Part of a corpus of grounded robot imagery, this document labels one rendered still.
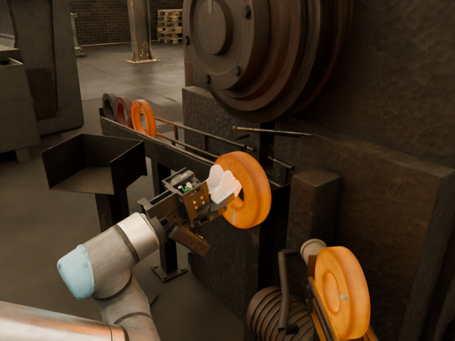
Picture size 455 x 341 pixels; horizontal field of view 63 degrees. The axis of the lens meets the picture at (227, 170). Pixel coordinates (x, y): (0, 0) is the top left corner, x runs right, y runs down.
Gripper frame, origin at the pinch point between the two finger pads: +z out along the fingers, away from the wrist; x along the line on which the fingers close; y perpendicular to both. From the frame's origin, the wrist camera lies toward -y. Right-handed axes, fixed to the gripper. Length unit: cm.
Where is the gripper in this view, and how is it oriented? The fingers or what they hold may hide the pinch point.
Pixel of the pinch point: (239, 181)
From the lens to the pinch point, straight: 74.0
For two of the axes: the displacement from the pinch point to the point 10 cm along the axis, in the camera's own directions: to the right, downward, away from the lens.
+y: -2.0, -8.1, -5.6
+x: -6.0, -3.5, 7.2
